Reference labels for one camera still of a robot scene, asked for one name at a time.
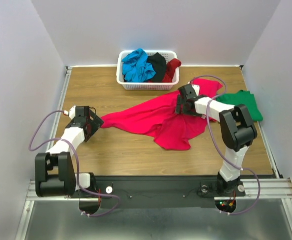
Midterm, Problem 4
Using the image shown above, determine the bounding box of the pink red t shirt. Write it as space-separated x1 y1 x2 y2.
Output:
100 78 223 151

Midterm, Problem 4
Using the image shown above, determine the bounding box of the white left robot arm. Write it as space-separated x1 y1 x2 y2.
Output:
34 105 103 197

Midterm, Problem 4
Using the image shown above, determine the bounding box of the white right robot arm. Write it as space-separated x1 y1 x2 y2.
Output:
175 83 258 195

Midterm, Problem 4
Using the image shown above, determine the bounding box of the dark red t shirt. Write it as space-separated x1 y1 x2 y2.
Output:
157 58 181 83

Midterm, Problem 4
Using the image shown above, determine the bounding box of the black t shirt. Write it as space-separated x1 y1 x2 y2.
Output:
147 52 167 83

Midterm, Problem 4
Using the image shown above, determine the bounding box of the green folded t shirt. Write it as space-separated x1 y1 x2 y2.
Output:
215 89 264 123

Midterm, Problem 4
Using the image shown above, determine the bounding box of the blue t shirt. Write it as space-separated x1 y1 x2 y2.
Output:
121 48 156 83

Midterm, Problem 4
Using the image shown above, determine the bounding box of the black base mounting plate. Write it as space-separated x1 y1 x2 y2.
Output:
80 174 246 209

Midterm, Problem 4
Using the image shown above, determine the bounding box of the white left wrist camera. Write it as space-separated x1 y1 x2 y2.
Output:
62 105 76 120

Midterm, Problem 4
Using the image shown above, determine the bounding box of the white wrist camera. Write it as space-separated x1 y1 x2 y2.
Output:
191 84 200 96
62 105 76 120

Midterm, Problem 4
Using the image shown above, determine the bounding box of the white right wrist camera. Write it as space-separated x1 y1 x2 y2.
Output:
191 84 200 96

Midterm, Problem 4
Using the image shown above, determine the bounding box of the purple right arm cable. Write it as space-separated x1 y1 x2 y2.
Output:
187 74 261 216

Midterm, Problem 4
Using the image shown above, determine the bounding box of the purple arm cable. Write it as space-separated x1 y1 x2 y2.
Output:
187 74 261 216
28 110 120 218

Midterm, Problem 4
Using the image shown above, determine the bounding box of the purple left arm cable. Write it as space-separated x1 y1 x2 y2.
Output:
28 110 120 218

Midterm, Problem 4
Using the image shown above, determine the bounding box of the aluminium frame rail left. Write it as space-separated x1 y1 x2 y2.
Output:
48 66 73 139

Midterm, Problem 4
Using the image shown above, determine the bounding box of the aluminium frame rail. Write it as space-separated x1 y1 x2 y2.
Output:
48 66 73 139
258 123 292 199

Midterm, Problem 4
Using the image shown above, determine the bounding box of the aluminium frame rail right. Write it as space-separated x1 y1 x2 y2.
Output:
258 123 292 199

